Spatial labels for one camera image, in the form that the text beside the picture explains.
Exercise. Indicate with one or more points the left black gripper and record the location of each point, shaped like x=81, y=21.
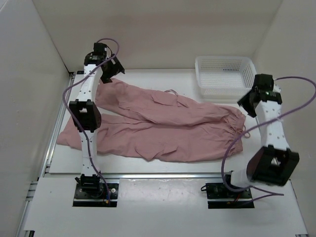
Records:
x=116, y=68

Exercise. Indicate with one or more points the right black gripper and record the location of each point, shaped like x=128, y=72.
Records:
x=244, y=101

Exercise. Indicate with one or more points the pink trousers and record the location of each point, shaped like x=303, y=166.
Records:
x=153, y=124

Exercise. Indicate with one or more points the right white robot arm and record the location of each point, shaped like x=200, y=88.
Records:
x=274, y=162

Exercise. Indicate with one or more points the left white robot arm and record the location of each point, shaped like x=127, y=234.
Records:
x=100, y=66

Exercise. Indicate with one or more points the white plastic mesh basket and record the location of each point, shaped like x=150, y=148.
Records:
x=224, y=77

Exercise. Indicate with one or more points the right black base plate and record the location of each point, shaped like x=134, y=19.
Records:
x=219, y=197

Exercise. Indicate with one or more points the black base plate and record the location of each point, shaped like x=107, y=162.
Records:
x=219, y=197
x=85, y=198

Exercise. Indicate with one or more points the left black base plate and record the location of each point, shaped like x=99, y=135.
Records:
x=85, y=198

